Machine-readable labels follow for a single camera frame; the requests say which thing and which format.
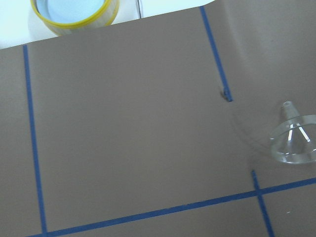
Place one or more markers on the clear plastic funnel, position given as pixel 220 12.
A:
pixel 294 140

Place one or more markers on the yellow rimmed round container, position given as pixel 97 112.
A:
pixel 64 17

